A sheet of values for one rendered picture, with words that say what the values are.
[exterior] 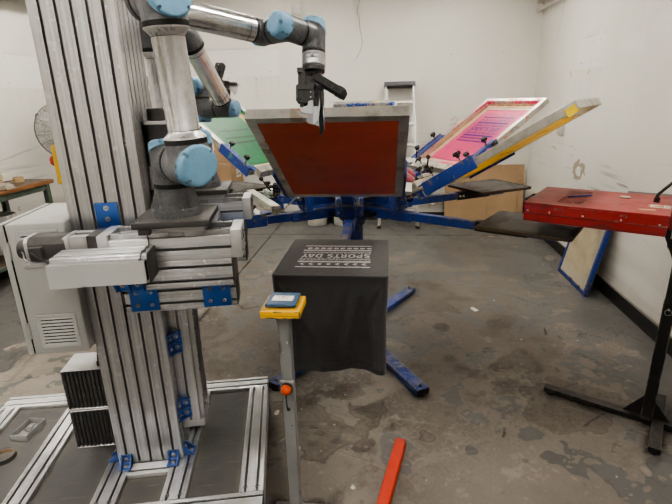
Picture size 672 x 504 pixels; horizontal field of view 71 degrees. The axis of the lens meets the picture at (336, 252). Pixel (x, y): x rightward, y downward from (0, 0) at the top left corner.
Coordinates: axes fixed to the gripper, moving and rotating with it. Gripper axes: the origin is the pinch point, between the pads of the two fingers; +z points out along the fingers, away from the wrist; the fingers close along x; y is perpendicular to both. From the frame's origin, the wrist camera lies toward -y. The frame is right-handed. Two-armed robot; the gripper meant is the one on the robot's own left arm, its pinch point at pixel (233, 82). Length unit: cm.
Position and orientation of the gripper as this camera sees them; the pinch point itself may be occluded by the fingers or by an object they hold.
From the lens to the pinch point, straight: 256.8
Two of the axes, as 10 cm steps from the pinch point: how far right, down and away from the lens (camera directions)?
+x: 9.5, 2.0, -2.5
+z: 3.1, -3.0, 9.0
